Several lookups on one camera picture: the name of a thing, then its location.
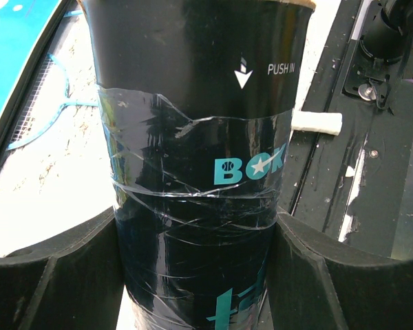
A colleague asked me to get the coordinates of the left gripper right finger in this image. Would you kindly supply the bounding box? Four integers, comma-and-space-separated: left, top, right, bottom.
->
266, 208, 413, 329

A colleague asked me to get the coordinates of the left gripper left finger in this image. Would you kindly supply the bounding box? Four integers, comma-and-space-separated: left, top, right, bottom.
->
0, 208, 124, 329

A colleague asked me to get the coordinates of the black shuttlecock tube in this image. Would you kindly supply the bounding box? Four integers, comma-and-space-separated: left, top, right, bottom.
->
81, 1, 315, 329

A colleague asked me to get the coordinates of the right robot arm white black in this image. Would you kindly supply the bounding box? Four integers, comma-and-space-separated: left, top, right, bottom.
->
360, 1, 413, 64

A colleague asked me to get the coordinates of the blue badminton racket front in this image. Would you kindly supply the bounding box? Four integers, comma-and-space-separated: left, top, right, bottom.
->
291, 111, 343, 135

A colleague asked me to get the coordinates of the blue badminton racket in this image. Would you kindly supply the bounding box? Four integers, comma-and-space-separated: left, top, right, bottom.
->
291, 111, 343, 135
7, 9, 98, 151

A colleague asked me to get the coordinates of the blue badminton racket rear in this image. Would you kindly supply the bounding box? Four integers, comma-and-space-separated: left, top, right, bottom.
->
7, 9, 98, 151

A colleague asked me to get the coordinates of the blue racket cover bag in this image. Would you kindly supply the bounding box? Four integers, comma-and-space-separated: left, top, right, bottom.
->
0, 0, 80, 179

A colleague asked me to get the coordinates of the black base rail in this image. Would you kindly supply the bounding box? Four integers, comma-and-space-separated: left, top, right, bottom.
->
283, 1, 413, 261

